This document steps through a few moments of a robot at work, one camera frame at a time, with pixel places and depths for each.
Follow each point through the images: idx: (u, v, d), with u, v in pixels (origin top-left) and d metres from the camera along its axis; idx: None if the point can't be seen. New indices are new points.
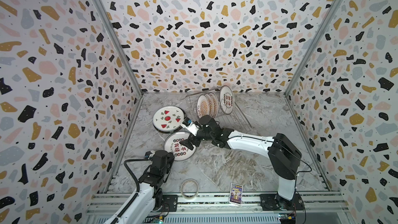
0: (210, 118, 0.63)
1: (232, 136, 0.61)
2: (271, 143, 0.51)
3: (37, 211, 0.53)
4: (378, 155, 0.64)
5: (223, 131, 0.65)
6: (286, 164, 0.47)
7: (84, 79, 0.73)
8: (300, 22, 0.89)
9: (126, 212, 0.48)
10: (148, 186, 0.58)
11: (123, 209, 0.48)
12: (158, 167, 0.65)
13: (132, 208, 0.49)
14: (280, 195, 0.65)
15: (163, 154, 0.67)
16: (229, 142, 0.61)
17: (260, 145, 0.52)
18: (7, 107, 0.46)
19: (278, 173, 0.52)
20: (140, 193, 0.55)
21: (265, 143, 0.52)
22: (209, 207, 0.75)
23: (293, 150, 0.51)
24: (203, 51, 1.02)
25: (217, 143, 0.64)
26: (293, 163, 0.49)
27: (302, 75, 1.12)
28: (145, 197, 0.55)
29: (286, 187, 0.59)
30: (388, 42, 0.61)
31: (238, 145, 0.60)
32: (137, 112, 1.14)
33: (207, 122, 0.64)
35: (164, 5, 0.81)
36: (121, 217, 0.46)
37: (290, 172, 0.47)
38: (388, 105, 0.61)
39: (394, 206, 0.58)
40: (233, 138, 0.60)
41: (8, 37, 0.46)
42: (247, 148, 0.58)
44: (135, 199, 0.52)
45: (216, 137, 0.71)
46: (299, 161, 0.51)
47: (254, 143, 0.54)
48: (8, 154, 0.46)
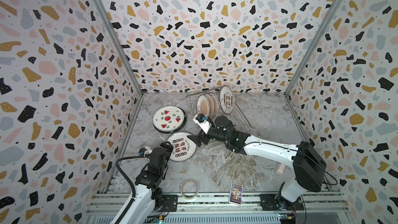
0: (228, 122, 0.59)
1: (249, 141, 0.58)
2: (296, 152, 0.47)
3: (37, 211, 0.53)
4: (378, 155, 0.64)
5: (238, 136, 0.62)
6: (311, 173, 0.44)
7: (83, 79, 0.73)
8: (300, 22, 0.89)
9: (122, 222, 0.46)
10: (145, 188, 0.56)
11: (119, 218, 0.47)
12: (156, 166, 0.63)
13: (128, 216, 0.48)
14: (282, 196, 0.65)
15: (161, 152, 0.64)
16: (245, 149, 0.58)
17: (283, 154, 0.48)
18: (7, 107, 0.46)
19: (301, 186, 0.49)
20: (136, 197, 0.53)
21: (288, 152, 0.48)
22: (209, 207, 0.75)
23: (318, 160, 0.47)
24: (203, 51, 1.02)
25: (232, 148, 0.60)
26: (318, 172, 0.46)
27: (302, 75, 1.11)
28: (142, 201, 0.54)
29: (293, 191, 0.58)
30: (388, 42, 0.61)
31: (255, 152, 0.57)
32: (137, 112, 1.14)
33: (226, 126, 0.59)
35: (164, 5, 0.81)
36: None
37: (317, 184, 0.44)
38: (388, 105, 0.61)
39: (394, 206, 0.58)
40: (251, 144, 0.56)
41: (8, 37, 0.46)
42: (265, 155, 0.54)
44: (131, 205, 0.50)
45: (231, 141, 0.62)
46: (325, 172, 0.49)
47: (275, 151, 0.50)
48: (8, 154, 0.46)
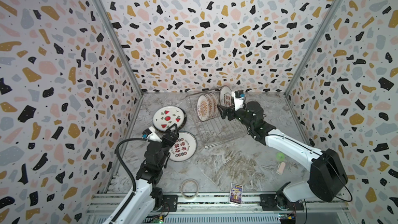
0: (260, 109, 0.59)
1: (272, 132, 0.58)
2: (318, 156, 0.46)
3: (37, 211, 0.53)
4: (378, 155, 0.64)
5: (264, 126, 0.63)
6: (327, 183, 0.42)
7: (84, 79, 0.73)
8: (300, 22, 0.89)
9: (121, 215, 0.46)
10: (146, 184, 0.55)
11: (119, 210, 0.47)
12: (154, 164, 0.59)
13: (129, 209, 0.47)
14: (283, 193, 0.65)
15: (157, 150, 0.58)
16: (267, 138, 0.58)
17: (304, 154, 0.48)
18: (7, 107, 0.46)
19: (311, 187, 0.47)
20: (136, 192, 0.52)
21: (311, 154, 0.47)
22: (209, 207, 0.75)
23: (340, 172, 0.45)
24: (203, 51, 1.02)
25: (254, 134, 0.62)
26: (336, 185, 0.44)
27: (302, 75, 1.11)
28: (141, 196, 0.53)
29: (298, 193, 0.57)
30: (388, 42, 0.61)
31: (275, 145, 0.57)
32: (137, 112, 1.14)
33: (256, 112, 0.58)
35: (164, 5, 0.81)
36: (116, 221, 0.44)
37: (328, 193, 0.43)
38: (388, 105, 0.61)
39: (394, 206, 0.58)
40: (273, 136, 0.57)
41: (8, 37, 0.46)
42: (284, 151, 0.54)
44: (131, 199, 0.50)
45: (255, 128, 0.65)
46: (343, 186, 0.45)
47: (297, 149, 0.50)
48: (8, 154, 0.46)
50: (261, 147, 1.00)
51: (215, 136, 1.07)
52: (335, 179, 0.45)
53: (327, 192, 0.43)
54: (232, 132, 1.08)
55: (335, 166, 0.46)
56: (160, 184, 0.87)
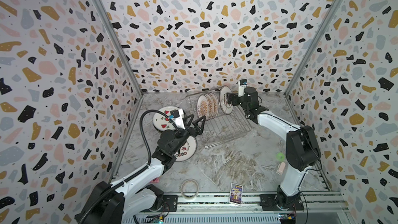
0: (255, 91, 0.68)
1: (264, 112, 0.66)
2: (296, 128, 0.53)
3: (37, 211, 0.53)
4: (378, 154, 0.64)
5: (258, 107, 0.70)
6: (299, 153, 0.49)
7: (84, 79, 0.73)
8: (300, 23, 0.89)
9: (132, 180, 0.47)
10: (160, 164, 0.57)
11: (131, 175, 0.49)
12: (167, 152, 0.59)
13: (140, 178, 0.49)
14: (281, 188, 0.67)
15: (169, 138, 0.56)
16: (258, 116, 0.66)
17: (284, 127, 0.55)
18: (7, 107, 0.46)
19: (287, 159, 0.54)
20: (150, 167, 0.54)
21: (290, 126, 0.55)
22: (209, 208, 0.75)
23: (313, 147, 0.51)
24: (203, 51, 1.02)
25: (249, 114, 0.70)
26: (308, 155, 0.50)
27: (302, 75, 1.12)
28: (153, 171, 0.54)
29: (288, 181, 0.61)
30: (388, 42, 0.61)
31: (265, 123, 0.64)
32: (137, 112, 1.14)
33: (250, 93, 0.69)
35: (164, 5, 0.81)
36: (127, 183, 0.46)
37: (299, 162, 0.49)
38: (388, 105, 0.61)
39: (394, 206, 0.58)
40: (264, 114, 0.65)
41: (8, 38, 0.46)
42: (271, 128, 0.61)
44: (144, 170, 0.52)
45: (251, 109, 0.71)
46: (316, 159, 0.51)
47: (281, 124, 0.57)
48: (8, 154, 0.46)
50: (261, 147, 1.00)
51: (215, 136, 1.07)
52: (308, 152, 0.51)
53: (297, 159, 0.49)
54: (232, 132, 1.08)
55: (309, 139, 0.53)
56: (160, 184, 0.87)
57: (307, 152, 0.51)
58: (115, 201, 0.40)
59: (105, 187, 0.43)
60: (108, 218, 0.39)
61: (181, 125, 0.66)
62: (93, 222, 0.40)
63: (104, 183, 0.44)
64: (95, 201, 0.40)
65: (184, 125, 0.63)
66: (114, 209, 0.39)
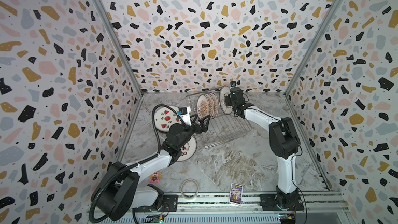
0: (238, 89, 0.75)
1: (250, 107, 0.71)
2: (277, 120, 0.58)
3: (37, 211, 0.53)
4: (378, 155, 0.64)
5: (245, 103, 0.75)
6: (280, 141, 0.55)
7: (84, 79, 0.73)
8: (300, 22, 0.89)
9: (145, 164, 0.50)
10: (168, 154, 0.60)
11: (144, 160, 0.52)
12: (174, 145, 0.63)
13: (151, 163, 0.52)
14: (279, 188, 0.68)
15: (177, 131, 0.60)
16: (244, 112, 0.72)
17: (267, 120, 0.60)
18: (7, 107, 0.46)
19: (272, 149, 0.60)
20: (159, 155, 0.57)
21: (272, 119, 0.60)
22: (209, 207, 0.75)
23: (293, 135, 0.57)
24: (203, 51, 1.02)
25: (236, 110, 0.75)
26: (289, 143, 0.56)
27: (302, 75, 1.11)
28: (162, 160, 0.57)
29: (283, 176, 0.63)
30: (388, 42, 0.61)
31: (251, 118, 0.70)
32: (137, 112, 1.14)
33: (235, 92, 0.77)
35: (164, 5, 0.81)
36: (140, 165, 0.49)
37: (281, 150, 0.55)
38: (388, 105, 0.61)
39: (394, 206, 0.58)
40: (250, 110, 0.70)
41: (8, 38, 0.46)
42: (255, 121, 0.68)
44: (154, 157, 0.55)
45: (238, 105, 0.75)
46: (296, 146, 0.57)
47: (263, 117, 0.63)
48: (8, 154, 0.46)
50: (261, 147, 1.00)
51: (215, 136, 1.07)
52: (288, 141, 0.57)
53: (280, 148, 0.55)
54: (232, 132, 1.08)
55: (289, 128, 0.56)
56: (160, 184, 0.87)
57: (287, 141, 0.57)
58: (130, 179, 0.42)
59: (121, 167, 0.45)
60: (122, 195, 0.41)
61: (188, 122, 0.70)
62: (105, 200, 0.41)
63: (119, 164, 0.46)
64: (108, 182, 0.42)
65: (190, 121, 0.69)
66: (128, 186, 0.41)
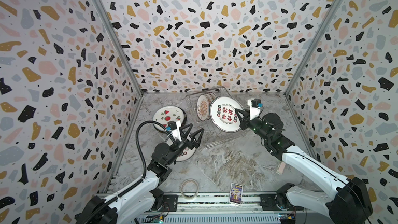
0: (280, 124, 0.55)
1: (291, 150, 0.55)
2: (344, 184, 0.43)
3: (37, 211, 0.53)
4: (378, 155, 0.64)
5: (281, 139, 0.60)
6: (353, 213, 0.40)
7: (84, 79, 0.73)
8: (300, 22, 0.89)
9: (126, 195, 0.47)
10: (155, 177, 0.57)
11: (126, 188, 0.49)
12: (162, 164, 0.60)
13: (133, 192, 0.49)
14: (286, 195, 0.64)
15: (164, 152, 0.56)
16: (284, 154, 0.55)
17: (328, 180, 0.45)
18: (7, 107, 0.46)
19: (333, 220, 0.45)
20: (144, 180, 0.54)
21: (335, 181, 0.44)
22: (209, 207, 0.75)
23: (366, 204, 0.42)
24: (203, 51, 1.02)
25: (270, 148, 0.58)
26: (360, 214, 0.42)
27: (302, 75, 1.11)
28: (148, 185, 0.54)
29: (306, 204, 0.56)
30: (388, 42, 0.61)
31: (294, 164, 0.53)
32: (137, 112, 1.14)
33: (275, 126, 0.55)
35: (164, 5, 0.81)
36: (120, 198, 0.46)
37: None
38: (388, 105, 0.61)
39: (394, 206, 0.58)
40: (293, 154, 0.53)
41: (9, 37, 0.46)
42: (302, 170, 0.51)
44: (139, 184, 0.52)
45: (273, 142, 0.59)
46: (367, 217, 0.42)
47: (320, 173, 0.47)
48: (8, 154, 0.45)
50: (261, 147, 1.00)
51: (215, 136, 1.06)
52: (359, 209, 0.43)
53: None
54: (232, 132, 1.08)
55: (360, 195, 0.43)
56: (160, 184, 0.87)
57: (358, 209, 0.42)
58: (108, 218, 0.40)
59: (98, 202, 0.43)
60: None
61: (178, 137, 0.65)
62: None
63: (98, 198, 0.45)
64: (89, 218, 0.44)
65: (180, 137, 0.64)
66: None
